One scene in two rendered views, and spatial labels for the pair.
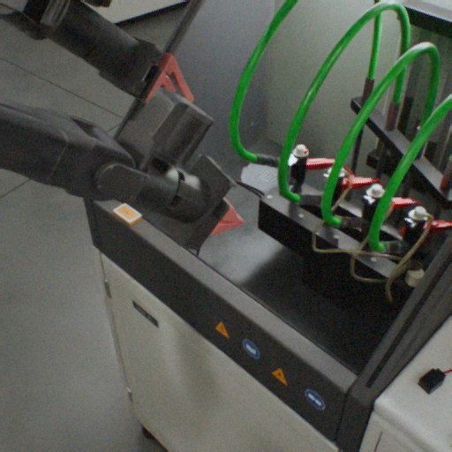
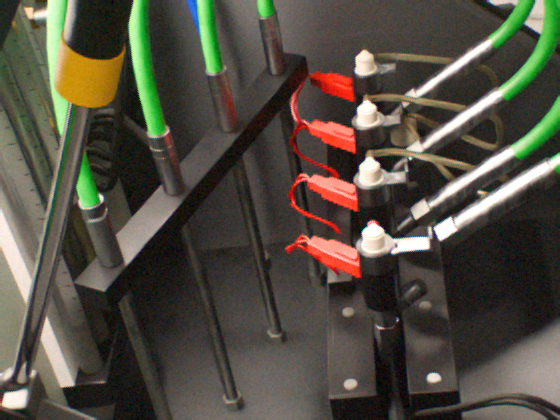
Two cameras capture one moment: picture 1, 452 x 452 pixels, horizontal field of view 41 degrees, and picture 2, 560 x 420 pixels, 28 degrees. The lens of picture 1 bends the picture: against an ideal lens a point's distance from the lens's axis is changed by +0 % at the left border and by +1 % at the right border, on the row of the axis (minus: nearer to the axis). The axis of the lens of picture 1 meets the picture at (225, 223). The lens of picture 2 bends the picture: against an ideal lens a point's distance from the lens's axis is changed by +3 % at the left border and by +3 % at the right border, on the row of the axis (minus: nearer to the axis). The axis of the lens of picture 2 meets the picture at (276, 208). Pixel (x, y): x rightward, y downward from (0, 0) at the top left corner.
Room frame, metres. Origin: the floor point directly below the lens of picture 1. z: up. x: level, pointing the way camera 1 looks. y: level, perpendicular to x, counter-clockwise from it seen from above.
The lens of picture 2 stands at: (1.26, 0.32, 1.63)
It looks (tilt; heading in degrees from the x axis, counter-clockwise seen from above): 39 degrees down; 235
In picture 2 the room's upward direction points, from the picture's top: 12 degrees counter-clockwise
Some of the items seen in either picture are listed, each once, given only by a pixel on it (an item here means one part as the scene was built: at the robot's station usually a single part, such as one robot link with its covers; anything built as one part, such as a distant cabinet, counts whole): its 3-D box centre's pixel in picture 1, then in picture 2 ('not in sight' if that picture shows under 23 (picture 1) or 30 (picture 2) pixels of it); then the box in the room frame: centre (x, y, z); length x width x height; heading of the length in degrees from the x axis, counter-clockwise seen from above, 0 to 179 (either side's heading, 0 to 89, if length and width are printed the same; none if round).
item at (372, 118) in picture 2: (376, 193); (368, 121); (0.75, -0.25, 1.09); 0.02 x 0.02 x 0.03
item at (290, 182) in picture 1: (291, 199); (402, 340); (0.86, -0.13, 0.98); 0.05 x 0.03 x 0.21; 136
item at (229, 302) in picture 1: (209, 304); not in sight; (0.69, 0.03, 0.87); 0.62 x 0.04 x 0.16; 46
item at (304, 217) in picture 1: (341, 256); (390, 304); (0.78, -0.22, 0.91); 0.34 x 0.10 x 0.15; 46
